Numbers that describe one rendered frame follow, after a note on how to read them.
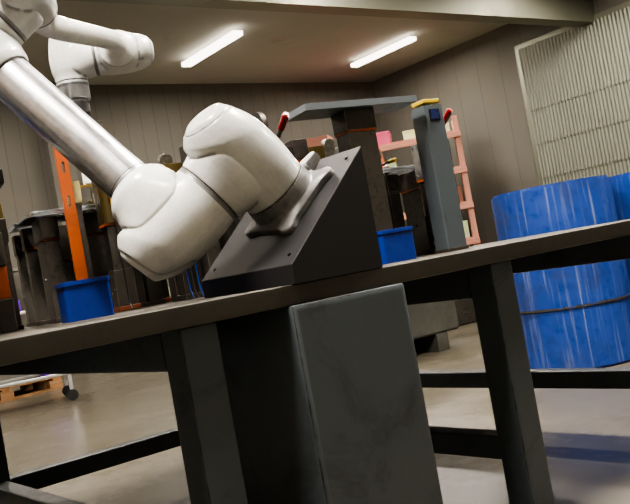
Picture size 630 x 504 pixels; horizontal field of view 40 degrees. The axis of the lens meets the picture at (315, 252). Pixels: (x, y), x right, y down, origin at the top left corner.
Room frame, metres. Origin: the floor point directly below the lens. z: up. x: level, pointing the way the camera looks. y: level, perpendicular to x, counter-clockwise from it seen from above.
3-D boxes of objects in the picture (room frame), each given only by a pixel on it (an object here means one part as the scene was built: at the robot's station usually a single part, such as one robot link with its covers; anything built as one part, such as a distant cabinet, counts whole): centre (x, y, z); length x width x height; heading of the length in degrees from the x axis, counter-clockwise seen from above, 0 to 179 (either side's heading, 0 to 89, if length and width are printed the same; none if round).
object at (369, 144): (2.45, -0.18, 0.92); 0.10 x 0.08 x 0.45; 117
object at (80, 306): (1.97, 0.54, 0.74); 0.11 x 0.10 x 0.09; 117
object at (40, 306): (2.54, 0.83, 0.84); 0.05 x 0.05 x 0.29; 27
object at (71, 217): (2.25, 0.62, 0.95); 0.03 x 0.01 x 0.50; 117
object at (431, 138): (2.57, -0.41, 0.92); 0.08 x 0.08 x 0.44; 27
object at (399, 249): (2.35, -0.21, 0.74); 0.11 x 0.10 x 0.09; 117
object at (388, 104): (2.45, -0.18, 1.16); 0.37 x 0.14 x 0.02; 117
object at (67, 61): (2.44, 0.58, 1.44); 0.13 x 0.11 x 0.16; 97
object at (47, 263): (2.37, 0.72, 0.84); 0.12 x 0.05 x 0.29; 27
